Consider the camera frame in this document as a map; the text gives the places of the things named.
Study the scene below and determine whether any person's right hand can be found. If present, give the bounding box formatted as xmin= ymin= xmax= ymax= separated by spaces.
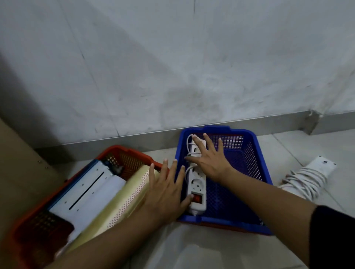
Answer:
xmin=184 ymin=133 xmax=233 ymax=185

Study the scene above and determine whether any white power strip red switch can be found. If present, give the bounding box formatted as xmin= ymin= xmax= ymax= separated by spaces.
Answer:
xmin=185 ymin=134 xmax=207 ymax=217

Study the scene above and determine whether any person's black right sleeve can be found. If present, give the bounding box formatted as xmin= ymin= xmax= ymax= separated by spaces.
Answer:
xmin=308 ymin=205 xmax=355 ymax=269

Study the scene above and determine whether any white paper roll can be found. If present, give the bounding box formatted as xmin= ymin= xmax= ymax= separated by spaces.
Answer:
xmin=50 ymin=174 xmax=127 ymax=245

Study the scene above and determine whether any red plastic basket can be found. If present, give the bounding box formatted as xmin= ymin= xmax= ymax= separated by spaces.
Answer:
xmin=179 ymin=220 xmax=251 ymax=234
xmin=8 ymin=145 xmax=165 ymax=269

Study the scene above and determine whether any person's left forearm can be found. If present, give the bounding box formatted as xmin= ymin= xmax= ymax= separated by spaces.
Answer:
xmin=44 ymin=208 xmax=165 ymax=269

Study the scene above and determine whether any blue framed white board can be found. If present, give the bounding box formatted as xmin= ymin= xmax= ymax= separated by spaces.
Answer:
xmin=46 ymin=158 xmax=124 ymax=220

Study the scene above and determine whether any brown cardboard panel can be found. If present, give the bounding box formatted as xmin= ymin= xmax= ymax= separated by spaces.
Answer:
xmin=0 ymin=118 xmax=66 ymax=269

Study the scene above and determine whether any white cord-wrapped power strip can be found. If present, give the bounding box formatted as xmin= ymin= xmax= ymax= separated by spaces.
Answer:
xmin=278 ymin=155 xmax=338 ymax=201

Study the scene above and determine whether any person's right forearm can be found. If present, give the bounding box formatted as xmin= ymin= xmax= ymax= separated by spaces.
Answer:
xmin=219 ymin=169 xmax=318 ymax=266

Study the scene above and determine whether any blue plastic basket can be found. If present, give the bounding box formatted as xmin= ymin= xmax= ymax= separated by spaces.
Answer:
xmin=175 ymin=125 xmax=274 ymax=236

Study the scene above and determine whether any person's left hand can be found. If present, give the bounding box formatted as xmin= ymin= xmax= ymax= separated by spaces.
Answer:
xmin=141 ymin=159 xmax=195 ymax=225

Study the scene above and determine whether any clear yellowish tape roll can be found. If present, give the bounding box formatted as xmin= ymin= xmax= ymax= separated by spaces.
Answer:
xmin=55 ymin=164 xmax=160 ymax=259

